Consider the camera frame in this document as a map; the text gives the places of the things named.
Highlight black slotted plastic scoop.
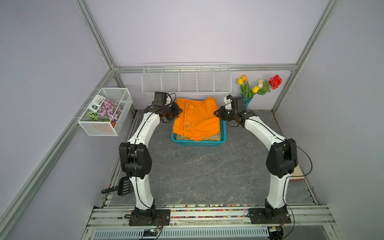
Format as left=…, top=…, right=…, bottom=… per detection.
left=101, top=177, right=135, bottom=196

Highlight orange pants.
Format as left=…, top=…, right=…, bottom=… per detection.
left=173, top=97, right=221, bottom=139

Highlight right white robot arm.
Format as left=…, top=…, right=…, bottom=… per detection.
left=214, top=106, right=298, bottom=209

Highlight purple flower packet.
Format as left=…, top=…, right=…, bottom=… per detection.
left=86, top=95, right=123, bottom=123

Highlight teal plastic basket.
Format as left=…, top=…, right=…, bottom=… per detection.
left=171, top=120, right=227, bottom=147

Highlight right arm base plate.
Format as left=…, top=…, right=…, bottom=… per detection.
left=247, top=208, right=292, bottom=226

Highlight white wire side basket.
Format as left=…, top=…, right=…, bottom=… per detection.
left=78, top=88, right=133, bottom=137

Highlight white wire wall shelf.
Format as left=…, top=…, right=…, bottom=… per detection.
left=141, top=63, right=232, bottom=94

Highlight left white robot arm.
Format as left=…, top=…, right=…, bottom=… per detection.
left=119, top=102, right=183, bottom=216

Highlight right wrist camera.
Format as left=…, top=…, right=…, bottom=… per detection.
left=224, top=95, right=247, bottom=112

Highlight khaki long pants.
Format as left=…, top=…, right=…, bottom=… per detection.
left=176, top=133, right=221, bottom=142

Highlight glass vase with flowers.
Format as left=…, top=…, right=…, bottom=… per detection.
left=237, top=75, right=283, bottom=108

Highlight cream work glove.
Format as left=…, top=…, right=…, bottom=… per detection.
left=290, top=166, right=305, bottom=181

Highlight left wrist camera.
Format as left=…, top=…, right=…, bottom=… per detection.
left=152, top=92, right=168, bottom=107

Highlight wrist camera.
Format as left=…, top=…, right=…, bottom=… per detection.
left=224, top=95, right=247, bottom=112
left=152, top=92, right=168, bottom=107

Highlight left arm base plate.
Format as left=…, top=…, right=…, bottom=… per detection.
left=129, top=208, right=171, bottom=226

